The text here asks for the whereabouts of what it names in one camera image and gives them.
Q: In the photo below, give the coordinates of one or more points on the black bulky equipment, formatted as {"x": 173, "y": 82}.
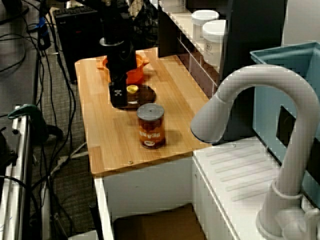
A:
{"x": 7, "y": 150}

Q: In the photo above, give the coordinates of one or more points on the white sink unit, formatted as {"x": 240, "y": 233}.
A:
{"x": 237, "y": 175}

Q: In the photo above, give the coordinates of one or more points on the aluminium frame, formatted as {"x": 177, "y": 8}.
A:
{"x": 20, "y": 162}

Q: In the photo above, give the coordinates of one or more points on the white labelled jar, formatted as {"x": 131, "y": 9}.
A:
{"x": 212, "y": 42}
{"x": 203, "y": 22}

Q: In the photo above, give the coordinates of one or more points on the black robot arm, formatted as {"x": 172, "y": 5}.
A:
{"x": 117, "y": 20}

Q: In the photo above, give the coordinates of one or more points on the dark upright panel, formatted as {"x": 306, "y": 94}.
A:
{"x": 255, "y": 32}

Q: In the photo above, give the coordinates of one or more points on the grey curved faucet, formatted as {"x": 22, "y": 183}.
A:
{"x": 295, "y": 100}

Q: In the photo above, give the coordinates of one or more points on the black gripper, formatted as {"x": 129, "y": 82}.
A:
{"x": 121, "y": 60}

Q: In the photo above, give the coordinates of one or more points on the teal plastic bin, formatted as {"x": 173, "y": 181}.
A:
{"x": 282, "y": 53}

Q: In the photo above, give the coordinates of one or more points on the blue tape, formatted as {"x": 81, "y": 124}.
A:
{"x": 42, "y": 27}

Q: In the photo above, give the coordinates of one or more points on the orange plastic pot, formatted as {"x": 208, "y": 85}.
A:
{"x": 136, "y": 73}

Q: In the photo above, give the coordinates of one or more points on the black computer tower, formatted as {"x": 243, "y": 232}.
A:
{"x": 80, "y": 37}

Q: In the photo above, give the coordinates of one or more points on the brown beans can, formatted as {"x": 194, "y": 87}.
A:
{"x": 151, "y": 125}

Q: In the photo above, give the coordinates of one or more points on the brown lid with yellow knob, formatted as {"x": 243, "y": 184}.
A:
{"x": 147, "y": 96}

